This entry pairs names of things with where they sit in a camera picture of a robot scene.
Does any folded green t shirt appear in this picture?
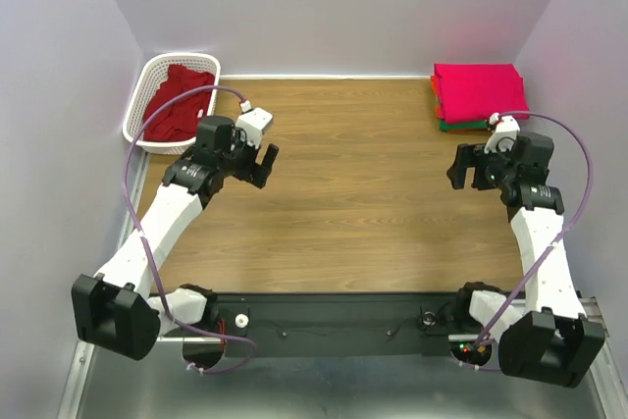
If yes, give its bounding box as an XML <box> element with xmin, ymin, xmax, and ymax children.
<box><xmin>439</xmin><ymin>119</ymin><xmax>488</xmax><ymax>132</ymax></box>

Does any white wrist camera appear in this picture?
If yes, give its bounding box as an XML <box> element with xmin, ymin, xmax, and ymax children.
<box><xmin>484</xmin><ymin>113</ymin><xmax>520</xmax><ymax>154</ymax></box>
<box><xmin>235</xmin><ymin>108</ymin><xmax>274</xmax><ymax>149</ymax></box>

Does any aluminium frame rail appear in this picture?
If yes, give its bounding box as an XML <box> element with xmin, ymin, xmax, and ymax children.
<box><xmin>580</xmin><ymin>297</ymin><xmax>627</xmax><ymax>418</ymax></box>

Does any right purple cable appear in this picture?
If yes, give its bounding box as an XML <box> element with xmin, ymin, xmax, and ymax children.
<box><xmin>458</xmin><ymin>111</ymin><xmax>595</xmax><ymax>373</ymax></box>

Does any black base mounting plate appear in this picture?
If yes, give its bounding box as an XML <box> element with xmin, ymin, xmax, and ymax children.
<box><xmin>146</xmin><ymin>292</ymin><xmax>501</xmax><ymax>371</ymax></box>

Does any folded orange t shirt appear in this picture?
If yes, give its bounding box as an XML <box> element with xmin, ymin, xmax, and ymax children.
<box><xmin>430</xmin><ymin>75</ymin><xmax>443</xmax><ymax>120</ymax></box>

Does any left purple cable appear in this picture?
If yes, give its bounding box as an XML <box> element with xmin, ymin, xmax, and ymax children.
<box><xmin>125</xmin><ymin>85</ymin><xmax>258</xmax><ymax>375</ymax></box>

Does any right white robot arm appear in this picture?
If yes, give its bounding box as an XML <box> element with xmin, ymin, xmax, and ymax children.
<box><xmin>446</xmin><ymin>131</ymin><xmax>605</xmax><ymax>389</ymax></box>

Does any dark red t shirt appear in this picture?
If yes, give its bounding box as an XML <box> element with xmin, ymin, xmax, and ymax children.
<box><xmin>143</xmin><ymin>64</ymin><xmax>215</xmax><ymax>142</ymax></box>

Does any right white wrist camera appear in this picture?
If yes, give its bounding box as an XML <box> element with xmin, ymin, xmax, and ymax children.
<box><xmin>484</xmin><ymin>113</ymin><xmax>520</xmax><ymax>154</ymax></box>

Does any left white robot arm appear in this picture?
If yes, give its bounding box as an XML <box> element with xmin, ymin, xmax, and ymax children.
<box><xmin>71</xmin><ymin>108</ymin><xmax>279</xmax><ymax>360</ymax></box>

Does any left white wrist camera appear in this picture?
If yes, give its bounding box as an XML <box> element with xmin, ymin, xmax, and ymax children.
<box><xmin>235</xmin><ymin>108</ymin><xmax>274</xmax><ymax>149</ymax></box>

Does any folded pink t shirt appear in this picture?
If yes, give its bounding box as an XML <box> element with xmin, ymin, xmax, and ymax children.
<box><xmin>432</xmin><ymin>63</ymin><xmax>529</xmax><ymax>124</ymax></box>

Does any white perforated plastic basket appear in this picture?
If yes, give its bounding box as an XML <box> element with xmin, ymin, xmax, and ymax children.
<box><xmin>123</xmin><ymin>52</ymin><xmax>221</xmax><ymax>154</ymax></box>

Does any purple cable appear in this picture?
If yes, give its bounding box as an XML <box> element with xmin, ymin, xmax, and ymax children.
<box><xmin>458</xmin><ymin>111</ymin><xmax>595</xmax><ymax>373</ymax></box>
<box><xmin>125</xmin><ymin>85</ymin><xmax>258</xmax><ymax>375</ymax></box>

